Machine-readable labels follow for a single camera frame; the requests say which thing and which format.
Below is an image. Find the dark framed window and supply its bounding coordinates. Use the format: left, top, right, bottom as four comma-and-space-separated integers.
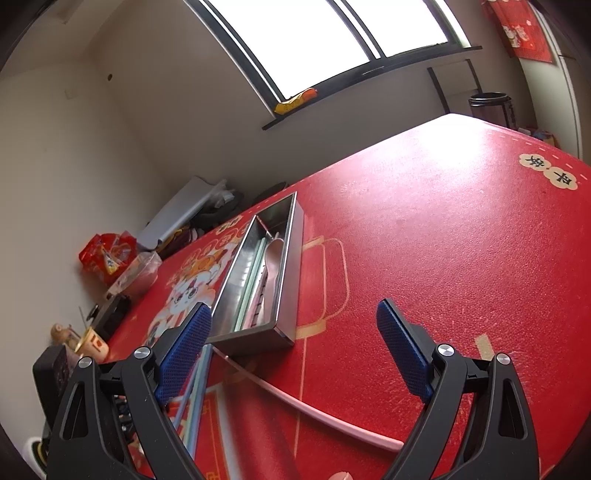
185, 0, 472, 112

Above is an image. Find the black box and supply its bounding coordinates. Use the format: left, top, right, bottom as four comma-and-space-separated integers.
99, 295, 132, 340

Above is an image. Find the red snack bag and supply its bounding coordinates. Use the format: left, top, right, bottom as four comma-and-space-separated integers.
78, 232, 138, 287

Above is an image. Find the black rice cooker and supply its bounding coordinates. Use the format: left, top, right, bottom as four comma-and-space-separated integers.
468, 92, 515, 132

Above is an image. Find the dark windowsill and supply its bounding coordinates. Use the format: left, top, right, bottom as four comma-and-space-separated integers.
262, 45, 483, 131

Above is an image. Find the white rolled board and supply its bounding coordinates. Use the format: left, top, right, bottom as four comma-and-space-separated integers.
137, 178, 227, 250

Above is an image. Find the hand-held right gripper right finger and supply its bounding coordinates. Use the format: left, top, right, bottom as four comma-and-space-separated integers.
375, 298, 541, 480

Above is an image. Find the red printed table mat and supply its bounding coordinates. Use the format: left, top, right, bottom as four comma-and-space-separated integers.
104, 113, 591, 480

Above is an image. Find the dark bin with plastic bag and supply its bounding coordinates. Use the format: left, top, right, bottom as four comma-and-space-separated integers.
203, 187, 245, 227

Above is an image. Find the steel cutlery tray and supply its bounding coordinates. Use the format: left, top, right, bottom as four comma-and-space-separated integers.
205, 191, 305, 356

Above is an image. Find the round black trash bin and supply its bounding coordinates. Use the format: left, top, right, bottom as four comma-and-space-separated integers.
252, 182, 289, 202

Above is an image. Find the brown figurine bottle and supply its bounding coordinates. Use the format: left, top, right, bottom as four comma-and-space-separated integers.
51, 323, 79, 348

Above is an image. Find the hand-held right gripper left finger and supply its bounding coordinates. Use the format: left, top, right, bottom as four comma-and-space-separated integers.
46, 302, 214, 480

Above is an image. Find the pink spoon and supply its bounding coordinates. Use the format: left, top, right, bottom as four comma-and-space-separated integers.
265, 237, 286, 301

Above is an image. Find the black device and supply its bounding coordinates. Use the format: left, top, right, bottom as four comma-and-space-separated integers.
32, 346, 75, 421

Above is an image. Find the black metal frame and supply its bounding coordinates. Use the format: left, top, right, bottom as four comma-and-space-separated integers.
427, 59, 483, 114

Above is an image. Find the yellow packet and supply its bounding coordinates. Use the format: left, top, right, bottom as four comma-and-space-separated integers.
274, 87, 319, 114

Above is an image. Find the cream refrigerator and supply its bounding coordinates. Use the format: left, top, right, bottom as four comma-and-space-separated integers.
522, 0, 583, 149

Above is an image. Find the red hanging cloth with pockets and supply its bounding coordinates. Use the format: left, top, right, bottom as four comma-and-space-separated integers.
482, 0, 555, 64

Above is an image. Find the cream mug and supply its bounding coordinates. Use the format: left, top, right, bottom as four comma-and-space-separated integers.
76, 327, 109, 363

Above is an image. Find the clear plastic food container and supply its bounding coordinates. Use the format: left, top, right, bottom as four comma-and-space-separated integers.
113, 251, 162, 296

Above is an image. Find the blue chopstick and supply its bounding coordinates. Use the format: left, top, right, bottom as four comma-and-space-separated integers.
172, 348, 208, 428

